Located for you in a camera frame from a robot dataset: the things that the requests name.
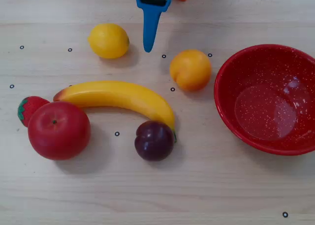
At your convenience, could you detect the yellow lemon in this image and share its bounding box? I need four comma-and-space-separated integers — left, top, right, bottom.
88, 23, 130, 60

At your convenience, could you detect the red speckled bowl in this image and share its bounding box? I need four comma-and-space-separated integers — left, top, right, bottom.
213, 44, 315, 156

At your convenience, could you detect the orange peach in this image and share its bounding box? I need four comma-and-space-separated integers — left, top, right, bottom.
169, 49, 212, 92

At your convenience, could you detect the yellow banana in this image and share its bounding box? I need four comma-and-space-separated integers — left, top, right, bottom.
53, 80, 177, 143

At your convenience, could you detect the dark purple plum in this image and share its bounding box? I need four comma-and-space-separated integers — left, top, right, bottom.
134, 120, 175, 161

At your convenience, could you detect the red apple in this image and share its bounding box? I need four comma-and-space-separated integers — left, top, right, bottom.
27, 101, 91, 161

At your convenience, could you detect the red strawberry with green leaves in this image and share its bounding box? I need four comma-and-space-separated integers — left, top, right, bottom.
17, 96, 51, 128

